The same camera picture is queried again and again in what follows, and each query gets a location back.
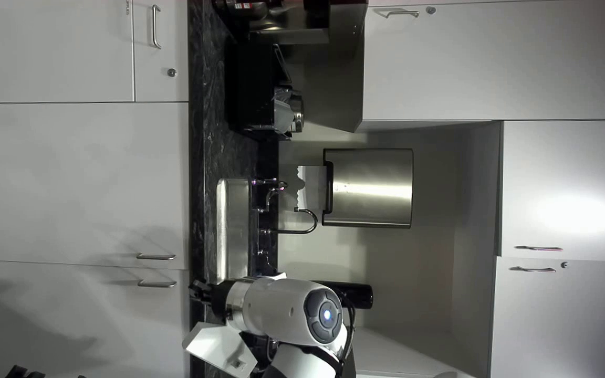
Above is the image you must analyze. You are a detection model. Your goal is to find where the metal bar handle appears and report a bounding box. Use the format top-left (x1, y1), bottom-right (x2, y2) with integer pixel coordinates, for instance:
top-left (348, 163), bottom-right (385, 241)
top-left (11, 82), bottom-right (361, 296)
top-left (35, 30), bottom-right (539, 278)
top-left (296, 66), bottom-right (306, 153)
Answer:
top-left (508, 264), bottom-right (560, 275)
top-left (147, 2), bottom-right (165, 52)
top-left (372, 4), bottom-right (424, 22)
top-left (513, 243), bottom-right (566, 254)
top-left (134, 252), bottom-right (179, 263)
top-left (134, 278), bottom-right (179, 290)

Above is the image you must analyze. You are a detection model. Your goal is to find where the stainless steel sink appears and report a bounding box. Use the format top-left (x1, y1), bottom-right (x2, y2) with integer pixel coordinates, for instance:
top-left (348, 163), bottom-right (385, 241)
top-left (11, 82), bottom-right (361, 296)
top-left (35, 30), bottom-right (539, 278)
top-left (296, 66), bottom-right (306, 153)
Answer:
top-left (214, 176), bottom-right (253, 283)

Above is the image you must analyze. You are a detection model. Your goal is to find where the white wall cabinet door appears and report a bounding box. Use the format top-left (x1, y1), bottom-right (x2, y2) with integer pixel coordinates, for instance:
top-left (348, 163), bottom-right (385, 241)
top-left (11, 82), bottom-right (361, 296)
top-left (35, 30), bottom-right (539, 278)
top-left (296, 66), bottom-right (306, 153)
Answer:
top-left (501, 121), bottom-right (605, 263)
top-left (490, 257), bottom-right (605, 378)
top-left (364, 0), bottom-right (605, 125)

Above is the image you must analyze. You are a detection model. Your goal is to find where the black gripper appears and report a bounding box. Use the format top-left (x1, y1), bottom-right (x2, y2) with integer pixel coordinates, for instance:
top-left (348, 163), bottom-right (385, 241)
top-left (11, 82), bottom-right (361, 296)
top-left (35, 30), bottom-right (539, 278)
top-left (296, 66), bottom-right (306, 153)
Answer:
top-left (188, 278), bottom-right (235, 309)

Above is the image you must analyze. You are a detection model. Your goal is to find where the dark kitchen appliance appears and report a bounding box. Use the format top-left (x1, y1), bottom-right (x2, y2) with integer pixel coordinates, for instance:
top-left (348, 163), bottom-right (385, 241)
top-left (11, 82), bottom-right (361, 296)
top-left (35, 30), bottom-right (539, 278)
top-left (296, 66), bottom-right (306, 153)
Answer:
top-left (210, 0), bottom-right (334, 48)

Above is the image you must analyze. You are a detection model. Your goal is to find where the stainless steel pot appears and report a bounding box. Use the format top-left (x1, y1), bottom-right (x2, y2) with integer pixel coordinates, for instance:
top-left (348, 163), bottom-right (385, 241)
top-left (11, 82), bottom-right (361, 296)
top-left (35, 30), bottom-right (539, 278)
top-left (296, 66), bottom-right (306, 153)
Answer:
top-left (321, 145), bottom-right (416, 232)

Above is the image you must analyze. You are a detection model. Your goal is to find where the white drawer front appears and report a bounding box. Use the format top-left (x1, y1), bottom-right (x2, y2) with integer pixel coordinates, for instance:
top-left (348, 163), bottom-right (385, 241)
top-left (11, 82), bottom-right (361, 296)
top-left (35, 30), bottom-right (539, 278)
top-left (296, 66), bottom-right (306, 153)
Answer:
top-left (132, 0), bottom-right (191, 105)

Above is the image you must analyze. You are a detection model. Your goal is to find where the white cabinet panel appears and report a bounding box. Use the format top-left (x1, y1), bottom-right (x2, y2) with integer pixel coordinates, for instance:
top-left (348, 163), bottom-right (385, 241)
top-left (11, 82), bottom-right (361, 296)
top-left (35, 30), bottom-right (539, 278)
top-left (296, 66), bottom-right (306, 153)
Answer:
top-left (0, 0), bottom-right (136, 105)

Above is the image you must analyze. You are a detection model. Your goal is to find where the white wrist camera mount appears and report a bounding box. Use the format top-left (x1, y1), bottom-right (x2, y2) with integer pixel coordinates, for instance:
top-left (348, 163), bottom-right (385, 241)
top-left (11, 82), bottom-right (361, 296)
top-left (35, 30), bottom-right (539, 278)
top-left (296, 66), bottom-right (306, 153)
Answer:
top-left (180, 322), bottom-right (261, 378)

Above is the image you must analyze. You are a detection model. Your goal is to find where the black coffee machine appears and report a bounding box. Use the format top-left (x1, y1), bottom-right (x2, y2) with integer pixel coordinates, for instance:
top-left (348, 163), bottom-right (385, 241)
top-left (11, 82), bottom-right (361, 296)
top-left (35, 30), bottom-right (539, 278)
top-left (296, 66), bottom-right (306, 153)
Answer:
top-left (224, 39), bottom-right (306, 139)

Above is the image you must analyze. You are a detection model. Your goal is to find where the stainless steel wall panel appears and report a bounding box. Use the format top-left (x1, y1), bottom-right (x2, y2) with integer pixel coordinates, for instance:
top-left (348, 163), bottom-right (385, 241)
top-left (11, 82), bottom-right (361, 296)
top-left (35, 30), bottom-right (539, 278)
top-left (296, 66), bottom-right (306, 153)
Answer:
top-left (284, 0), bottom-right (370, 134)

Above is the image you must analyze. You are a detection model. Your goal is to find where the black cylinder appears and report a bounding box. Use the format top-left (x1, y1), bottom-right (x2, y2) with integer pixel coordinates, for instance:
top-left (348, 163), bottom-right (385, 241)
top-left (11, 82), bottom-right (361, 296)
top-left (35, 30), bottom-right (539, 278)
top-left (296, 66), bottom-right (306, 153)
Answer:
top-left (325, 279), bottom-right (377, 312)

